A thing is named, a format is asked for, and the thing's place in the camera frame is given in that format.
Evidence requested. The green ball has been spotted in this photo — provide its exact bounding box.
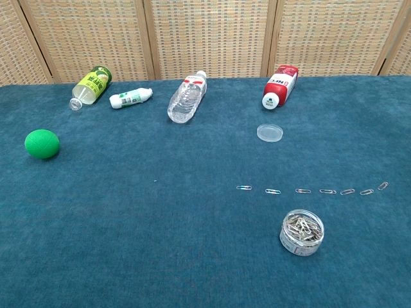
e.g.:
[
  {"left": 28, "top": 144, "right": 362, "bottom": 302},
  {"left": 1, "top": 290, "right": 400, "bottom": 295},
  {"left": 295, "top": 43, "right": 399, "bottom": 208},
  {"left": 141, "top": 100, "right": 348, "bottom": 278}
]
[{"left": 24, "top": 128, "right": 61, "bottom": 160}]

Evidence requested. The teal carpet table cover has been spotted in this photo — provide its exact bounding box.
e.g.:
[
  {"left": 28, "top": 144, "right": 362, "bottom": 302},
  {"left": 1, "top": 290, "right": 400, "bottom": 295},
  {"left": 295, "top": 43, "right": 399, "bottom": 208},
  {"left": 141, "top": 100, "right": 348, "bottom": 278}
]
[{"left": 0, "top": 75, "right": 411, "bottom": 308}]

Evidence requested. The clear dish with metal bits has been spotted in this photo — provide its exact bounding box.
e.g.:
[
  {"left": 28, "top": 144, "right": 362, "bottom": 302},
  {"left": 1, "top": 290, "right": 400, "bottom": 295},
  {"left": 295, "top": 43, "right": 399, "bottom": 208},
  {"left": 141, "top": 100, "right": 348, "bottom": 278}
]
[{"left": 279, "top": 209, "right": 326, "bottom": 257}]

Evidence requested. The small white green-print bottle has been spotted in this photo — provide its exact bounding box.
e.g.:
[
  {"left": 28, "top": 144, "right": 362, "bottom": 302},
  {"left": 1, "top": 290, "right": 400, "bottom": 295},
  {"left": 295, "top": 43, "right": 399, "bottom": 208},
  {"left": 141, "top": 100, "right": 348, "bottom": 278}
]
[{"left": 109, "top": 87, "right": 153, "bottom": 110}]

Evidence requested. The red juice bottle white cap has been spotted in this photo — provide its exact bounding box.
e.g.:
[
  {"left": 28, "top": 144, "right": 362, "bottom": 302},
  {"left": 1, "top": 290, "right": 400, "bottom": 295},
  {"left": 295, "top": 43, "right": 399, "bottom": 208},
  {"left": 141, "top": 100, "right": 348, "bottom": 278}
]
[{"left": 261, "top": 64, "right": 301, "bottom": 110}]

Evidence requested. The yellow-green label plastic bottle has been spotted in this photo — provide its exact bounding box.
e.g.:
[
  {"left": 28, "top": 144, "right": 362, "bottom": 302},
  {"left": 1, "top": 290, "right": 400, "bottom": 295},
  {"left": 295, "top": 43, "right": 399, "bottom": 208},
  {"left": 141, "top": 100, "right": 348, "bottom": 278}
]
[{"left": 69, "top": 65, "right": 113, "bottom": 112}]

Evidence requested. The woven wooden screen panel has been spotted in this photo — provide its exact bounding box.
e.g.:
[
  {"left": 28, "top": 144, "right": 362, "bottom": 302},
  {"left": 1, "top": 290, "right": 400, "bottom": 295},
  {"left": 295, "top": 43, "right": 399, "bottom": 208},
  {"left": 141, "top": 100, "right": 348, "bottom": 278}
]
[
  {"left": 268, "top": 0, "right": 404, "bottom": 78},
  {"left": 143, "top": 0, "right": 279, "bottom": 80},
  {"left": 0, "top": 0, "right": 54, "bottom": 87},
  {"left": 19, "top": 0, "right": 157, "bottom": 83},
  {"left": 380, "top": 0, "right": 411, "bottom": 76}
]

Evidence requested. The round white disc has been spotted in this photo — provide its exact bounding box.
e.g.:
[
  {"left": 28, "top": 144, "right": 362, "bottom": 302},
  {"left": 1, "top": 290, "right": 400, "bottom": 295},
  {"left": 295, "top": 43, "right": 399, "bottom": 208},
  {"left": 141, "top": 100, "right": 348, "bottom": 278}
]
[{"left": 256, "top": 123, "right": 284, "bottom": 142}]

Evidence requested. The clear water bottle red label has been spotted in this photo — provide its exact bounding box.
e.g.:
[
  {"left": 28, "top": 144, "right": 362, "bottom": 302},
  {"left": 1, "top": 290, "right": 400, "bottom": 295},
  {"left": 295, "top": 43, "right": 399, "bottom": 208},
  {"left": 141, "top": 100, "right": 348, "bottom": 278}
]
[{"left": 166, "top": 70, "right": 208, "bottom": 124}]

